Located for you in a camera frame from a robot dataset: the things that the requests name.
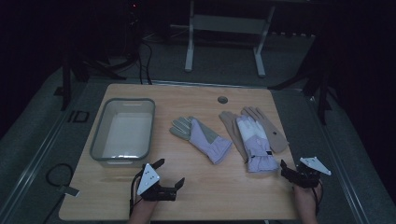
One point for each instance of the beige glove with dark button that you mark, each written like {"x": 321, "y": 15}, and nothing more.
{"x": 271, "y": 130}

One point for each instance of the white metal table frame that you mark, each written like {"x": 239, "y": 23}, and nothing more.
{"x": 227, "y": 25}

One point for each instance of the person's left hand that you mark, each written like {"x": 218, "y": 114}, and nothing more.
{"x": 139, "y": 199}

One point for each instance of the person's right hand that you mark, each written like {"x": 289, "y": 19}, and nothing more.
{"x": 306, "y": 194}

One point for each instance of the purple glove with white fingers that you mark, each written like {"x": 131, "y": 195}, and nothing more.
{"x": 257, "y": 143}

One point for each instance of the black tripod stand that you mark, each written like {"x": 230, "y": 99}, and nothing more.
{"x": 77, "y": 68}
{"x": 317, "y": 84}

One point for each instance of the grey plastic bin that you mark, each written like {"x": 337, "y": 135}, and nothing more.
{"x": 126, "y": 133}

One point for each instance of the purple glove with grey palm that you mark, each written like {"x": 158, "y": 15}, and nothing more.
{"x": 202, "y": 138}

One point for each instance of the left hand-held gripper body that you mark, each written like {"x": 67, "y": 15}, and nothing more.
{"x": 148, "y": 180}

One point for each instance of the grey plug on floor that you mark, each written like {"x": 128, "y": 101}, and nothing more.
{"x": 67, "y": 190}

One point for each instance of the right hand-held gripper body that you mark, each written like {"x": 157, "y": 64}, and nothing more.
{"x": 309, "y": 172}

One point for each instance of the round grey table grommet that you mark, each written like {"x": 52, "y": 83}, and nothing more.
{"x": 222, "y": 100}

